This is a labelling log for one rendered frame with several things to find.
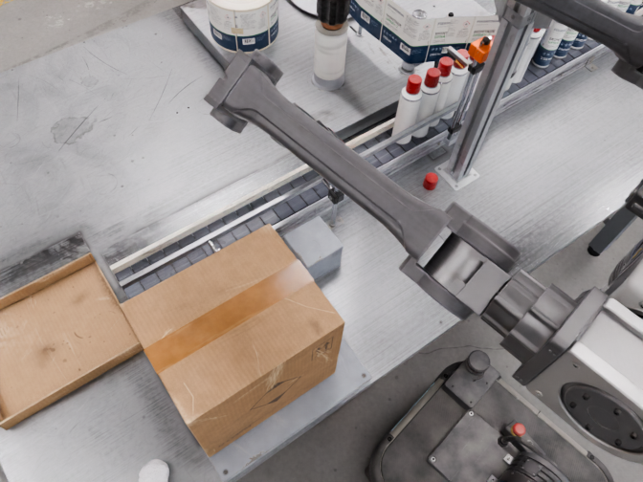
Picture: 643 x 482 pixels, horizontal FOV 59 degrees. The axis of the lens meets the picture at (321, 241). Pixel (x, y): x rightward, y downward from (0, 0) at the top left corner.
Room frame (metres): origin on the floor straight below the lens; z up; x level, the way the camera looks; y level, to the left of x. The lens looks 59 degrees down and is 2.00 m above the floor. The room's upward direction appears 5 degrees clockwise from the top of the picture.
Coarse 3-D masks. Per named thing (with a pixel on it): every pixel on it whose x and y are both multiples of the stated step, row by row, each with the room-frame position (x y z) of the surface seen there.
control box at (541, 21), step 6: (498, 0) 1.01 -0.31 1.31; (504, 0) 0.97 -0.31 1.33; (498, 6) 1.00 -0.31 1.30; (504, 6) 0.96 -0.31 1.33; (498, 12) 0.99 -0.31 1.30; (504, 12) 0.96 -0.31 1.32; (540, 18) 0.96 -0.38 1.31; (546, 18) 0.96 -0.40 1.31; (534, 24) 0.96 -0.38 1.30; (540, 24) 0.96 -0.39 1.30; (546, 24) 0.96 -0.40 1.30
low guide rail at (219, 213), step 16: (384, 128) 1.02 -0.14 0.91; (352, 144) 0.95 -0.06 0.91; (288, 176) 0.83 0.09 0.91; (256, 192) 0.78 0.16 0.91; (224, 208) 0.72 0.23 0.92; (192, 224) 0.67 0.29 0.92; (208, 224) 0.69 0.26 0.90; (160, 240) 0.63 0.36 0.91; (176, 240) 0.64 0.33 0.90; (128, 256) 0.58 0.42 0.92; (144, 256) 0.59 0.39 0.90
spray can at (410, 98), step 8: (408, 80) 1.01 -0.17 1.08; (416, 80) 1.01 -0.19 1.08; (408, 88) 1.01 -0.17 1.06; (416, 88) 1.00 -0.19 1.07; (400, 96) 1.02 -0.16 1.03; (408, 96) 1.00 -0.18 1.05; (416, 96) 1.00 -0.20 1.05; (400, 104) 1.00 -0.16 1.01; (408, 104) 0.99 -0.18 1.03; (416, 104) 0.99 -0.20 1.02; (400, 112) 1.00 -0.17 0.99; (408, 112) 0.99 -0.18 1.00; (416, 112) 1.00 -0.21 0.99; (400, 120) 0.99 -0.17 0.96; (408, 120) 0.99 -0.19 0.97; (400, 128) 0.99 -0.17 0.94; (408, 136) 0.99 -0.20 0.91; (400, 144) 0.99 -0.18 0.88
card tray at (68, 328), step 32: (32, 288) 0.51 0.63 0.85; (64, 288) 0.53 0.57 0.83; (96, 288) 0.53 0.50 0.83; (0, 320) 0.44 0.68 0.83; (32, 320) 0.44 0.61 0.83; (64, 320) 0.45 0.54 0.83; (96, 320) 0.46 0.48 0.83; (0, 352) 0.37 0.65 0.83; (32, 352) 0.37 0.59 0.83; (64, 352) 0.38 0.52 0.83; (96, 352) 0.39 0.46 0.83; (128, 352) 0.38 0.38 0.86; (0, 384) 0.30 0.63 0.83; (32, 384) 0.31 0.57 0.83; (64, 384) 0.30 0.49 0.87; (0, 416) 0.24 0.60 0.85
